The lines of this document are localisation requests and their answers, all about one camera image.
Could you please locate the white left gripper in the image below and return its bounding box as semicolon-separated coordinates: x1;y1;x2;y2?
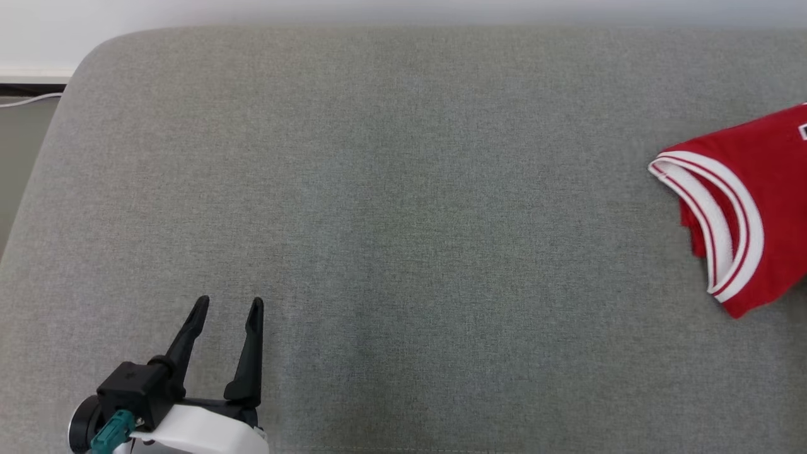
128;294;270;454

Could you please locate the teal cable connector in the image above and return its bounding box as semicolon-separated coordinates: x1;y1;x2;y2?
90;409;137;454

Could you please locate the white floor cable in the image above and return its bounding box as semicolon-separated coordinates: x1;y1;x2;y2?
0;93;64;109

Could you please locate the red jersey with white sleeves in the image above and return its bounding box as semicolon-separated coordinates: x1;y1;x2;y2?
647;103;807;319

